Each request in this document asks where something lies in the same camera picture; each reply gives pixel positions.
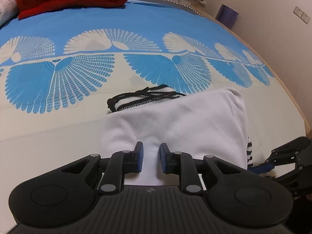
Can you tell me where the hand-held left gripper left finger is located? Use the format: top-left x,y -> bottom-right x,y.
58,141 -> 145,196

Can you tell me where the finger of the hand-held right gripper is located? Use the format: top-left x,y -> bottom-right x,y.
251,148 -> 306,174

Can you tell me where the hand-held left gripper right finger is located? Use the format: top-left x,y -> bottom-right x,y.
158,143 -> 247,196

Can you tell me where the white striped hooded top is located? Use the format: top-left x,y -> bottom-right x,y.
99,84 -> 254,186

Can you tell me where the blue patterned bed cover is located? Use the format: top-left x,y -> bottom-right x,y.
0,0 -> 309,192

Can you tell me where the purple box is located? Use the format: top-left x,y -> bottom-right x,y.
218,4 -> 238,29

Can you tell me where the beige folded blanket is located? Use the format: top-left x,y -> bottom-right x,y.
0,0 -> 19,28

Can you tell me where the wooden bed frame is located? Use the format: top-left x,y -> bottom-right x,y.
200,12 -> 312,138

